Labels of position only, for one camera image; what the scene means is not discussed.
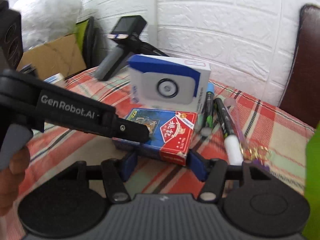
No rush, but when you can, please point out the gold keychain charm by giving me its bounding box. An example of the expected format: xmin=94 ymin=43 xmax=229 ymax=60
xmin=240 ymin=145 xmax=272 ymax=166

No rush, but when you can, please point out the blue cap marker pen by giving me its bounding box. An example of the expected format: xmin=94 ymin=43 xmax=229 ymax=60
xmin=200 ymin=82 xmax=214 ymax=137

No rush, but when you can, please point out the brown headboard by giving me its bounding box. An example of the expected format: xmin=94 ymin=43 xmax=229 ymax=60
xmin=279 ymin=4 xmax=319 ymax=128

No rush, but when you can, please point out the black gray handheld device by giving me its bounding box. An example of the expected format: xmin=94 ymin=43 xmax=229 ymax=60
xmin=94 ymin=15 xmax=167 ymax=81

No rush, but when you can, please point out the brown cardboard box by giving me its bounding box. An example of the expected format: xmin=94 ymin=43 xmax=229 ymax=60
xmin=17 ymin=34 xmax=86 ymax=80

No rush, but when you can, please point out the clear pink pen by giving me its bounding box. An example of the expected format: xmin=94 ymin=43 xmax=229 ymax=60
xmin=223 ymin=98 xmax=249 ymax=158

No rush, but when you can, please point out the white blue device box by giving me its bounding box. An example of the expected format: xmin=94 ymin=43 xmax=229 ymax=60
xmin=127 ymin=54 xmax=211 ymax=113

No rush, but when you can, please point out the green cardboard box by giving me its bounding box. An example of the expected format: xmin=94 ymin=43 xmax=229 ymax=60
xmin=303 ymin=125 xmax=320 ymax=239

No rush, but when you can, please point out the black speaker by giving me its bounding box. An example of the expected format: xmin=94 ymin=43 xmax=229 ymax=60
xmin=0 ymin=0 xmax=23 ymax=71

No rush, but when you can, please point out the plaid bed sheet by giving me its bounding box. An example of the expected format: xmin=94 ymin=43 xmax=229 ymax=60
xmin=0 ymin=66 xmax=316 ymax=240

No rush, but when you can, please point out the white plastic bag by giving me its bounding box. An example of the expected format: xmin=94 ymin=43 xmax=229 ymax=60
xmin=11 ymin=0 xmax=82 ymax=51

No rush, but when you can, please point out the person's left hand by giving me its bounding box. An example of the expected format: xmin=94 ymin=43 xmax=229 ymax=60
xmin=0 ymin=146 xmax=30 ymax=217

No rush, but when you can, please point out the blue red playing card box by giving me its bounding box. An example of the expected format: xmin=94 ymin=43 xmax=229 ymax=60
xmin=112 ymin=108 xmax=197 ymax=166

